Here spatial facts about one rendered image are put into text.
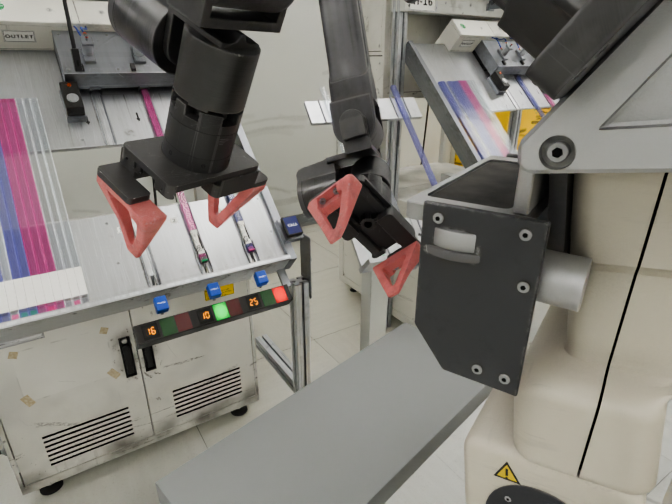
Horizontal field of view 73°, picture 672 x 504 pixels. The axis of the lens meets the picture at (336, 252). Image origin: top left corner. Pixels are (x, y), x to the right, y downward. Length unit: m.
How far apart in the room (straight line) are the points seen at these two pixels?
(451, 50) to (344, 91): 1.35
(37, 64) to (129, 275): 0.58
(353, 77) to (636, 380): 0.46
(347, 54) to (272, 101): 2.51
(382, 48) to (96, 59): 1.09
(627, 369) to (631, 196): 0.16
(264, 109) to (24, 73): 2.01
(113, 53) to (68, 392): 0.88
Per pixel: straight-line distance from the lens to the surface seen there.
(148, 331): 0.99
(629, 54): 0.23
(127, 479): 1.64
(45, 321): 0.99
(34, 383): 1.43
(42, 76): 1.32
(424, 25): 2.09
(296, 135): 3.26
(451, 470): 1.58
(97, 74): 1.25
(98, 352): 1.40
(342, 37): 0.67
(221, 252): 1.06
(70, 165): 2.90
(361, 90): 0.63
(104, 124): 1.23
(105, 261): 1.03
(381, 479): 0.73
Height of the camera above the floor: 1.16
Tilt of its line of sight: 23 degrees down
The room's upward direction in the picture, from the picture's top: straight up
